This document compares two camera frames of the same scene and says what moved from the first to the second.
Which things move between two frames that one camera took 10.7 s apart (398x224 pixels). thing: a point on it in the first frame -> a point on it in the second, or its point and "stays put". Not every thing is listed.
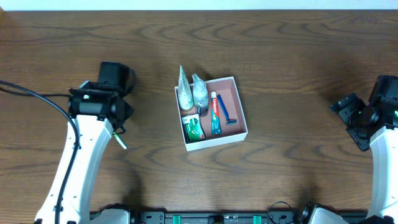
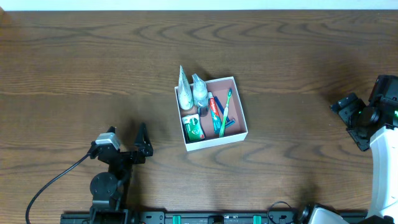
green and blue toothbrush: (120, 140) -> (224, 115)
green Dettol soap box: (193, 127) stays put
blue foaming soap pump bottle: (199, 92) stays put
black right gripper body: (347, 109) stays put
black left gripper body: (125, 111) -> (125, 156)
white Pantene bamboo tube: (186, 96) stays put
